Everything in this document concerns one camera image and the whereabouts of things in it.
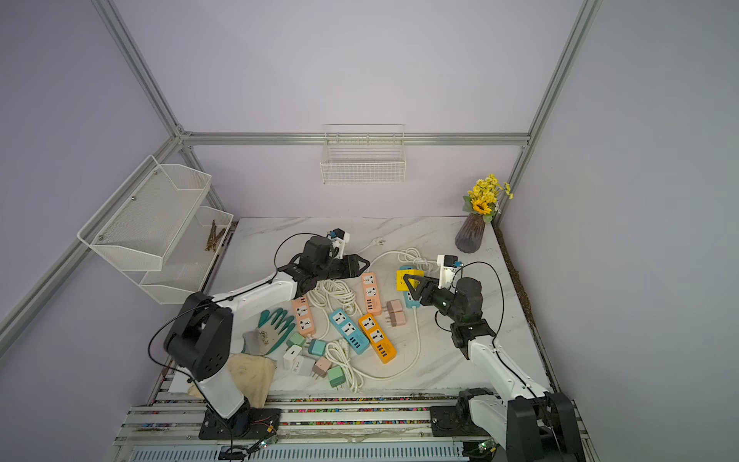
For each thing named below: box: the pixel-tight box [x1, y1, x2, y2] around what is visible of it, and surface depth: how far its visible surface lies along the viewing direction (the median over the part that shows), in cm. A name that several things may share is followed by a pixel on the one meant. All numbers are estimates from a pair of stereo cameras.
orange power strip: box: [357, 312, 398, 364], surface depth 88 cm
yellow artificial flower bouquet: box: [462, 173, 514, 223], surface depth 93 cm
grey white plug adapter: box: [292, 355, 316, 377], surface depth 80 cm
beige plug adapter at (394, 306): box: [385, 300, 403, 315], surface depth 95 cm
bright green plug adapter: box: [327, 365, 347, 388], surface depth 82 cm
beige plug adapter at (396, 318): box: [385, 310, 408, 328], surface depth 93 cm
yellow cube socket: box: [395, 269, 426, 292], surface depth 80 cm
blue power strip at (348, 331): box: [329, 308, 371, 356], surface depth 90 cm
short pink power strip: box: [292, 294, 317, 337], surface depth 92 cm
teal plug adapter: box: [307, 338, 327, 357], surface depth 86 cm
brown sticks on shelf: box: [204, 219, 227, 253], surface depth 100 cm
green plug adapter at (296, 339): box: [285, 332, 307, 348], surface depth 88 cm
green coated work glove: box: [242, 308, 297, 357], surface depth 89 cm
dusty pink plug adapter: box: [311, 356, 332, 381], surface depth 83 cm
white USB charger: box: [282, 344, 303, 371], surface depth 81 cm
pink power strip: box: [361, 271, 383, 316], surface depth 98 cm
